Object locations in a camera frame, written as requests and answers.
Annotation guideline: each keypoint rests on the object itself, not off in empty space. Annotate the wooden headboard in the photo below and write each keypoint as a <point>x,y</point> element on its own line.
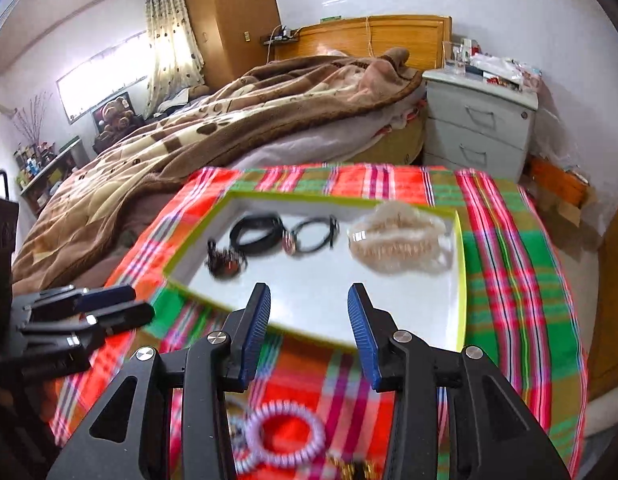
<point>422,35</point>

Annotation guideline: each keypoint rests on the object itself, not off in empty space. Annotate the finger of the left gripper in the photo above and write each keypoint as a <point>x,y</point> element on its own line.
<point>96,297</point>
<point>119,317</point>

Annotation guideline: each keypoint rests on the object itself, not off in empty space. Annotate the tall wooden wardrobe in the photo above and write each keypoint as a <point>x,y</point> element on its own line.
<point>229,35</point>

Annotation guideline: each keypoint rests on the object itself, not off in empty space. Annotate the teddy bear picture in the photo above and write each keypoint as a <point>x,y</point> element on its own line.
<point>114,119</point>

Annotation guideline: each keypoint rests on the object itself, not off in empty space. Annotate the clutter on bedside cabinet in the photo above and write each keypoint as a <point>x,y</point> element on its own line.
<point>505,72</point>

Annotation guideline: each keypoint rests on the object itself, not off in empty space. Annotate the wooden closet door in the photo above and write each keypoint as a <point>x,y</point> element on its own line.
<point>603,354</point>

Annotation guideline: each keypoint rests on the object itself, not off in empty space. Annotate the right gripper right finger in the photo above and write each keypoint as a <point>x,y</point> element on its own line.
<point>492,432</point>

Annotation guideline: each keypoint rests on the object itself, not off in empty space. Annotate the dried branch decoration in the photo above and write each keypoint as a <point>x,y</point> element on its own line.
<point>29,118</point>

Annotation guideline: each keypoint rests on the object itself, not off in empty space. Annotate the black fitness band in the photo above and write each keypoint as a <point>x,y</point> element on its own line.
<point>255,234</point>

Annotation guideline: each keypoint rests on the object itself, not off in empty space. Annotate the orange storage box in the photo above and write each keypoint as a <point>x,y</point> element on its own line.
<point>564,184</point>

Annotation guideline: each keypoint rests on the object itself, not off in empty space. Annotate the power strip on headboard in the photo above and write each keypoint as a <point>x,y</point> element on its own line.
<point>281,34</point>

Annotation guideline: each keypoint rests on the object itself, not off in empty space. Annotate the grey bedside drawer cabinet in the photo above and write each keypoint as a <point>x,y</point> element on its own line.
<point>474,124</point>

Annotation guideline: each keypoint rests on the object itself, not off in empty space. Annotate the translucent pink hair claw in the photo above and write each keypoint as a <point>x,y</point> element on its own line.
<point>396,238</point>

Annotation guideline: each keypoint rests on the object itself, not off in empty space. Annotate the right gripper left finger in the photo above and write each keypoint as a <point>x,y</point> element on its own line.
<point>126,434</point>

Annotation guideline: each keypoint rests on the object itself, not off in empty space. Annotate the side shelf with items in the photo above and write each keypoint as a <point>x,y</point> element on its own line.
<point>41,174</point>

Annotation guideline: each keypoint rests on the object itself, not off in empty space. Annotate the patterned window curtain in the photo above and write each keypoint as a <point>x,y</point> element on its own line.
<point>175,62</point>

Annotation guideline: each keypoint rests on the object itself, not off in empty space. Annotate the clear glass cup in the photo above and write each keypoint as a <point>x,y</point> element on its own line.
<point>454,57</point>

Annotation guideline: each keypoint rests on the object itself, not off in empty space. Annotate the dark beaded hair accessory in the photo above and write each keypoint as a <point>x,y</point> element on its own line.
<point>224,263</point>

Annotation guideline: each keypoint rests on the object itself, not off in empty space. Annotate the yellow-green shallow box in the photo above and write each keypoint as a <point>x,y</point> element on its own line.
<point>309,293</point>

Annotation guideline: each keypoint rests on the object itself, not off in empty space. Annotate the brown patterned blanket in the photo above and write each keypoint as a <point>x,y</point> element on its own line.
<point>82,219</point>

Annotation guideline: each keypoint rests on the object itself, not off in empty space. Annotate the plaid red green cloth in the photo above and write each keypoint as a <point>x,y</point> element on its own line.
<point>519,309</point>

